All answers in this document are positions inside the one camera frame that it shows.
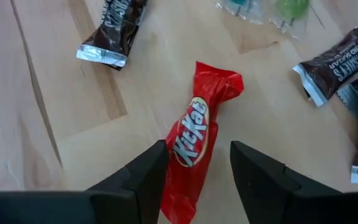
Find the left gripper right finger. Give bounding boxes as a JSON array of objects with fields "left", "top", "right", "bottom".
[{"left": 230, "top": 140, "right": 347, "bottom": 224}]

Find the red KitKat candy bar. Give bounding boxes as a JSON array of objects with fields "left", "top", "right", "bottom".
[{"left": 160, "top": 61, "right": 245, "bottom": 224}]

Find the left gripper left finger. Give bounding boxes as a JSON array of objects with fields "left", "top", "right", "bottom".
[{"left": 85, "top": 139, "right": 170, "bottom": 224}]

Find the green candy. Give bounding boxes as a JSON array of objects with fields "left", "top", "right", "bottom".
[{"left": 268, "top": 0, "right": 311, "bottom": 34}]

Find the teal candy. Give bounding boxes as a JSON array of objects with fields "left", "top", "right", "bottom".
[{"left": 215, "top": 0, "right": 265, "bottom": 25}]

